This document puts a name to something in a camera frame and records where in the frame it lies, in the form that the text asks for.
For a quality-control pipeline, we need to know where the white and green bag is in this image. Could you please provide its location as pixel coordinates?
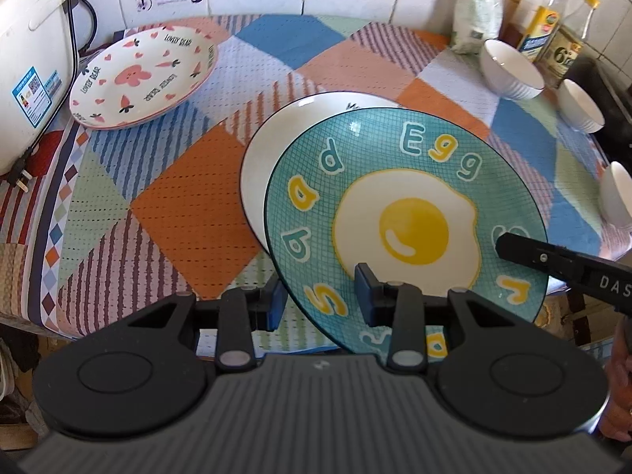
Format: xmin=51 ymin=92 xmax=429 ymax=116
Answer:
xmin=450 ymin=0 xmax=505 ymax=55

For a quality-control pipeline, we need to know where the white plate with dark rim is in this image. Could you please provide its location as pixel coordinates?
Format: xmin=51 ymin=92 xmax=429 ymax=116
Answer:
xmin=240 ymin=91 xmax=406 ymax=254

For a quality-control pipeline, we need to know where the black power plug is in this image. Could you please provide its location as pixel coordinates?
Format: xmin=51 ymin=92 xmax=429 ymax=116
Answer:
xmin=7 ymin=157 xmax=33 ymax=194

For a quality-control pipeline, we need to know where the person's right hand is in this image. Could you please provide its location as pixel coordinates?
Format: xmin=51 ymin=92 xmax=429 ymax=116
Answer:
xmin=599 ymin=350 xmax=632 ymax=441

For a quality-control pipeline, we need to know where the white ribbed bowl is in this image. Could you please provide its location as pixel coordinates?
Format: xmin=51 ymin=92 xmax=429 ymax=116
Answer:
xmin=557 ymin=79 xmax=606 ymax=134
xmin=480 ymin=39 xmax=546 ymax=102
xmin=599 ymin=160 xmax=632 ymax=232

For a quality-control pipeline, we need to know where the clear bottle with yellow cap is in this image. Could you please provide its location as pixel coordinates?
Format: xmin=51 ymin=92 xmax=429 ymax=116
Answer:
xmin=543 ymin=0 xmax=601 ymax=86

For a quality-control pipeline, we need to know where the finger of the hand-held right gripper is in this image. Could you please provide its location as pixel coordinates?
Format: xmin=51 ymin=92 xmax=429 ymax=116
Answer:
xmin=495 ymin=230 xmax=588 ymax=283

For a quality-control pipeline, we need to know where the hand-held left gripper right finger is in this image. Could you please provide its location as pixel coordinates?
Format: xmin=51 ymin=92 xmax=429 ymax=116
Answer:
xmin=355 ymin=263 xmax=507 ymax=372

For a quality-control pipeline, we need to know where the black stove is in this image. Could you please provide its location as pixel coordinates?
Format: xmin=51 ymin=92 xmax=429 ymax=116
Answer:
xmin=568 ymin=56 xmax=632 ymax=169

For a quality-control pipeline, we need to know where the white kitchen appliance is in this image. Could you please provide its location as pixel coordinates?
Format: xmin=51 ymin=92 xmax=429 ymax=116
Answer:
xmin=0 ymin=0 xmax=83 ymax=177

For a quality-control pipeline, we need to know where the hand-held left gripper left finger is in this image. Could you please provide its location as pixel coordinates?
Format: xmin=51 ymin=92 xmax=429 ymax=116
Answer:
xmin=127 ymin=275 xmax=290 ymax=374

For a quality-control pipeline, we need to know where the white plate with pink rabbit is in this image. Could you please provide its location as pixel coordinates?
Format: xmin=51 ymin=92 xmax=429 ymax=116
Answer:
xmin=68 ymin=24 xmax=219 ymax=131

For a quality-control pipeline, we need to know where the black power cable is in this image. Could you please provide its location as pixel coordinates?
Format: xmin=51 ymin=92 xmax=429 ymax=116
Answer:
xmin=24 ymin=0 xmax=100 ymax=56

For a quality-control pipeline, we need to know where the oil bottle with yellow label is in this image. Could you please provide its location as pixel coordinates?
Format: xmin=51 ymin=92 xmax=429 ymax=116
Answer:
xmin=517 ymin=0 xmax=570 ymax=63

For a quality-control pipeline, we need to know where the colourful patchwork tablecloth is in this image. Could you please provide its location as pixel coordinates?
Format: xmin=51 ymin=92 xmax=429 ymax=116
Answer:
xmin=0 ymin=14 xmax=614 ymax=357

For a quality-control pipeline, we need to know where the teal fried egg plate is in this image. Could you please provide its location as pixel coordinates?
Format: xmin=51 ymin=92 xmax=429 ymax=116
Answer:
xmin=263 ymin=107 xmax=550 ymax=359

